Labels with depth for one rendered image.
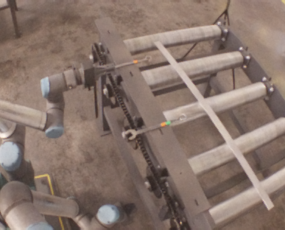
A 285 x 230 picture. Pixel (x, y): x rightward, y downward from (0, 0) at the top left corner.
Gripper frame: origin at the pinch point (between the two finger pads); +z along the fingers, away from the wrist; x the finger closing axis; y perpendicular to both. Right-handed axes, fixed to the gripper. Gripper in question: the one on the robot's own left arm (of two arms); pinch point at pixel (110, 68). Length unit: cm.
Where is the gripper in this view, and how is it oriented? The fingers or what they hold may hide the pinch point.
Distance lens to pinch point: 145.6
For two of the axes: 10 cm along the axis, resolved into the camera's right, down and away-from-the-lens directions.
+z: 9.2, -2.8, 2.6
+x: 0.7, -5.7, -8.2
